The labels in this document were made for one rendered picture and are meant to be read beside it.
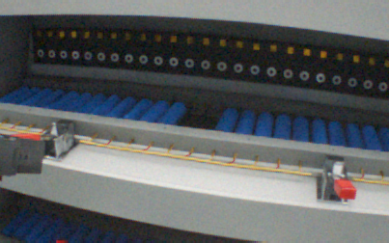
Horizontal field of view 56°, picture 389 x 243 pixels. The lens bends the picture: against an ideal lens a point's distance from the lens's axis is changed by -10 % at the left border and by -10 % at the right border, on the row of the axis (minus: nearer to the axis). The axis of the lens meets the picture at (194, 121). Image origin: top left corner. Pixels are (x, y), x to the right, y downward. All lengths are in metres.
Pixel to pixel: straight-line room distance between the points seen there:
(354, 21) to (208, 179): 0.19
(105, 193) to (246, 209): 0.13
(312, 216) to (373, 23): 0.17
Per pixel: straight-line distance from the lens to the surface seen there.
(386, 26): 0.35
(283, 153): 0.38
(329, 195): 0.35
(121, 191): 0.37
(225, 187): 0.35
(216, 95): 0.49
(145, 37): 0.52
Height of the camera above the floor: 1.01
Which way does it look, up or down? 5 degrees down
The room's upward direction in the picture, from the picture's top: 6 degrees clockwise
